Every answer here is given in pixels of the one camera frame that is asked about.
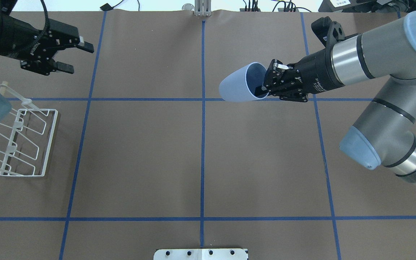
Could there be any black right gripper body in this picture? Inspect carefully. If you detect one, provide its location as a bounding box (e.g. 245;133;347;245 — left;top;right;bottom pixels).
261;49;344;103

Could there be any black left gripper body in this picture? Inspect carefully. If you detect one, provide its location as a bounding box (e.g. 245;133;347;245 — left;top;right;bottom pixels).
0;14;80;76

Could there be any light blue plastic cup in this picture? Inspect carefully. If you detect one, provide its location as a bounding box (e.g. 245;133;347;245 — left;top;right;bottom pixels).
218;62;267;102

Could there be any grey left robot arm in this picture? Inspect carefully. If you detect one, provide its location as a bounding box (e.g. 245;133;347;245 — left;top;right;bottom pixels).
0;0;95;121

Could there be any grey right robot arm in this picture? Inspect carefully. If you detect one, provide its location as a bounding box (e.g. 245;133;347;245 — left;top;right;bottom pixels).
251;11;416;186

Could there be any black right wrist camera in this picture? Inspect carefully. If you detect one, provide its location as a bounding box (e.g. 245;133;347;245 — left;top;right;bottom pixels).
311;16;358;49

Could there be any white wire cup holder rack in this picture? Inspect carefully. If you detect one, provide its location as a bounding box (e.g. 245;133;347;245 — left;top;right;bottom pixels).
0;81;60;177

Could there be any aluminium frame post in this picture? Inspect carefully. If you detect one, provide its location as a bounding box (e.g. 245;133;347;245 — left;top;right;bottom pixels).
194;0;212;17

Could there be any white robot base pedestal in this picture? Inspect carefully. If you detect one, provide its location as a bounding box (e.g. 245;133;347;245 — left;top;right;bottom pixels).
153;248;249;260

